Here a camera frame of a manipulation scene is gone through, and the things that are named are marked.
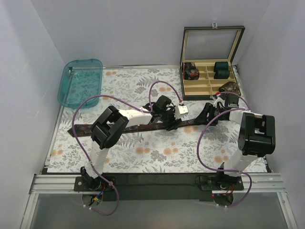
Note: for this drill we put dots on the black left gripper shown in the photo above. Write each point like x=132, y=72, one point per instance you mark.
x=169, y=118

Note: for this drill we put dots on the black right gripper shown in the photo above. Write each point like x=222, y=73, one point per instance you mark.
x=210, y=114

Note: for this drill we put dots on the brown blue floral tie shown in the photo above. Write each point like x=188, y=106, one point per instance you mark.
x=83, y=130

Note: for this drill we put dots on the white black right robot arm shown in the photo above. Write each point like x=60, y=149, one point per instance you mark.
x=256, y=139

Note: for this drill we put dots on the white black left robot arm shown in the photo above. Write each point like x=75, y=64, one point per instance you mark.
x=111, y=124

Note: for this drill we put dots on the floral patterned table mat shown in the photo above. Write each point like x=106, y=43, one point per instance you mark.
x=187, y=149

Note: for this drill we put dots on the brown patterned rolled tie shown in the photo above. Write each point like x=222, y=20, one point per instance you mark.
x=229, y=87

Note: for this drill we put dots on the dark green tie box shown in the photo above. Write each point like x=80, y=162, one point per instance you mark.
x=204, y=46

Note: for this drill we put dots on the dark floral rolled tie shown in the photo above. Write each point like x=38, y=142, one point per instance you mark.
x=191, y=74
x=189, y=66

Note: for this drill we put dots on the dark green rolled tie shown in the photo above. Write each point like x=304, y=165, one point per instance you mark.
x=221, y=74
x=220, y=66

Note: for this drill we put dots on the teal transparent plastic tray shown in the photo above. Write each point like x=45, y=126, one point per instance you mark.
x=80, y=80

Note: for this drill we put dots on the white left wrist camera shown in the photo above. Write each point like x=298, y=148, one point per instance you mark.
x=180, y=111

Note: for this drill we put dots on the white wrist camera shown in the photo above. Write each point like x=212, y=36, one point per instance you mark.
x=180, y=111
x=218, y=101

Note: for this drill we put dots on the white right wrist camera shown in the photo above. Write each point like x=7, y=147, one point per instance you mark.
x=218, y=101

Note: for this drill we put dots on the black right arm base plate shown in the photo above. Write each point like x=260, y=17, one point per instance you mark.
x=210, y=182

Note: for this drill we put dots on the aluminium frame rail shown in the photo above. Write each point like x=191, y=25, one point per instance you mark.
x=158, y=201

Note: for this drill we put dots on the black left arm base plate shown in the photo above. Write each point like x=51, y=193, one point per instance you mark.
x=81, y=185

